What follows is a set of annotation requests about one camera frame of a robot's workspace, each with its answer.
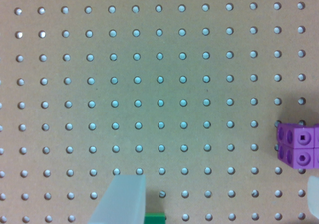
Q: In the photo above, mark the green block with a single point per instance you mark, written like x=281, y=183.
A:
x=155, y=218

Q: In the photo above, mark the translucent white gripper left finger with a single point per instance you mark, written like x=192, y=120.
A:
x=124, y=202

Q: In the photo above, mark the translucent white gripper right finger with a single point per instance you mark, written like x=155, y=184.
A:
x=313, y=196

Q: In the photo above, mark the purple linked cube block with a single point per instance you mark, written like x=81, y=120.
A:
x=298, y=145

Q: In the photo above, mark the brown pegboard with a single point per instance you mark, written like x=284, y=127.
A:
x=187, y=93

